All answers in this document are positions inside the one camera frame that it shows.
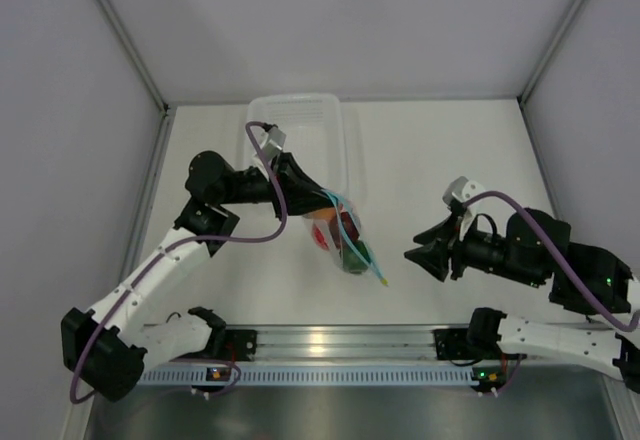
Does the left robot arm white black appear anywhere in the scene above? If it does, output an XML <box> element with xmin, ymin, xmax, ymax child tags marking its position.
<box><xmin>61</xmin><ymin>151</ymin><xmax>329</xmax><ymax>405</ymax></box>

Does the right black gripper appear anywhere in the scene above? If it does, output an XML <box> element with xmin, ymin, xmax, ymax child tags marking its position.
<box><xmin>403</xmin><ymin>211</ymin><xmax>543</xmax><ymax>288</ymax></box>

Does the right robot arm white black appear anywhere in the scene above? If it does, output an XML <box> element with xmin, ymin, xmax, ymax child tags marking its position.
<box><xmin>404</xmin><ymin>209</ymin><xmax>639</xmax><ymax>392</ymax></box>

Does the fake dark red plum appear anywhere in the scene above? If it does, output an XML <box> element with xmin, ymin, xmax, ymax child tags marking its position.
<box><xmin>334</xmin><ymin>208</ymin><xmax>360</xmax><ymax>245</ymax></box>

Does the fake orange peach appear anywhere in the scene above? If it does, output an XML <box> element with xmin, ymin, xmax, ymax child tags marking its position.
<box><xmin>312</xmin><ymin>208</ymin><xmax>337</xmax><ymax>222</ymax></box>

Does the fake red apple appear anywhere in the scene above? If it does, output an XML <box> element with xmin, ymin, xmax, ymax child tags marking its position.
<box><xmin>311</xmin><ymin>223</ymin><xmax>331</xmax><ymax>251</ymax></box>

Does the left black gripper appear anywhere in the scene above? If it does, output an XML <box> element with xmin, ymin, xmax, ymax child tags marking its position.
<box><xmin>217</xmin><ymin>149</ymin><xmax>337</xmax><ymax>221</ymax></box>

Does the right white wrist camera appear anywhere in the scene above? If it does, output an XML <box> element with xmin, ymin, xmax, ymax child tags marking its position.
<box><xmin>442</xmin><ymin>176</ymin><xmax>486</xmax><ymax>234</ymax></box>

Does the clear zip top bag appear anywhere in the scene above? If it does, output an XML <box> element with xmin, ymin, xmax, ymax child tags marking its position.
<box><xmin>302</xmin><ymin>188</ymin><xmax>389</xmax><ymax>287</ymax></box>

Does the aluminium mounting rail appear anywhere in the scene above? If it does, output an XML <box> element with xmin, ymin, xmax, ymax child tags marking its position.
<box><xmin>149</xmin><ymin>323</ymin><xmax>621</xmax><ymax>363</ymax></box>

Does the fake green lime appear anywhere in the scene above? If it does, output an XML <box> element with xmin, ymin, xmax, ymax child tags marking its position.
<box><xmin>341</xmin><ymin>240</ymin><xmax>371</xmax><ymax>275</ymax></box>

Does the white plastic basket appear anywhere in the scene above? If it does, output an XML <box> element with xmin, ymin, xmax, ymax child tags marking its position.
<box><xmin>246</xmin><ymin>93</ymin><xmax>350</xmax><ymax>197</ymax></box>

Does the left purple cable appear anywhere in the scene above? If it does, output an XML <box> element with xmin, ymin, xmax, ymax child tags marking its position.
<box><xmin>69</xmin><ymin>120</ymin><xmax>289</xmax><ymax>405</ymax></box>

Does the white slotted cable duct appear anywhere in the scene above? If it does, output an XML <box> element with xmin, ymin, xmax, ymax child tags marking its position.
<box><xmin>139</xmin><ymin>364</ymin><xmax>501</xmax><ymax>387</ymax></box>

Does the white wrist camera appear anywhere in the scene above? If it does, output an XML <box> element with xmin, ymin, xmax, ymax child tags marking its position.
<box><xmin>252</xmin><ymin>123</ymin><xmax>286</xmax><ymax>168</ymax></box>
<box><xmin>442</xmin><ymin>176</ymin><xmax>486</xmax><ymax>234</ymax></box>

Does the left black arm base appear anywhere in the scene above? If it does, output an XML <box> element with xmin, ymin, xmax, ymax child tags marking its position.
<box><xmin>197</xmin><ymin>329</ymin><xmax>258</xmax><ymax>362</ymax></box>

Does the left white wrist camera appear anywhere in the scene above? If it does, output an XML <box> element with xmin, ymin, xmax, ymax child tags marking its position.
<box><xmin>252</xmin><ymin>123</ymin><xmax>286</xmax><ymax>168</ymax></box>

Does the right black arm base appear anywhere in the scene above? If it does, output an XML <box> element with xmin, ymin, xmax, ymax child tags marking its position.
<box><xmin>433</xmin><ymin>327</ymin><xmax>485</xmax><ymax>367</ymax></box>

